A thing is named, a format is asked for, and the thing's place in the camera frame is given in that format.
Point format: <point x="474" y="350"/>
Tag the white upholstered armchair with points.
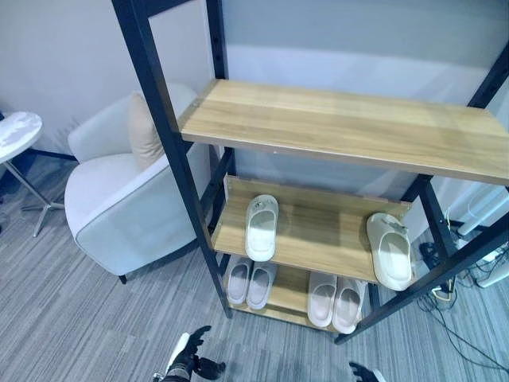
<point x="119" y="223"/>

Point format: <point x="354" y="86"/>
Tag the wide wooden shelf board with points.
<point x="342" y="123"/>

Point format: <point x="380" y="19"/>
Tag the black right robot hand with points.
<point x="364" y="372"/>

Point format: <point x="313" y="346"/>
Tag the black metal shoe rack frame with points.
<point x="167" y="119"/>

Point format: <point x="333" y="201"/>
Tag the beige cushion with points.
<point x="145" y="135"/>

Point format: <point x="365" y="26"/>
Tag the white desk leg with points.
<point x="475" y="217"/>

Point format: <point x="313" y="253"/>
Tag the black power adapter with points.
<point x="428" y="251"/>

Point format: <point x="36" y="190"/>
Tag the low wooden shelf board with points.
<point x="288" y="296"/>

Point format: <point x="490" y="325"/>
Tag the pale pink slipper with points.
<point x="321" y="302"/>
<point x="349" y="308"/>
<point x="238" y="282"/>
<point x="260" y="286"/>

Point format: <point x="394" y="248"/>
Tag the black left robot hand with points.
<point x="190" y="353"/>

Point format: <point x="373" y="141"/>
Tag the round white side table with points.
<point x="18" y="131"/>

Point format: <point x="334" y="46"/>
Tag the white slipper with charm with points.
<point x="261" y="228"/>
<point x="391" y="254"/>

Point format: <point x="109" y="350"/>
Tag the wooden shelf board with lip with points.
<point x="318" y="235"/>

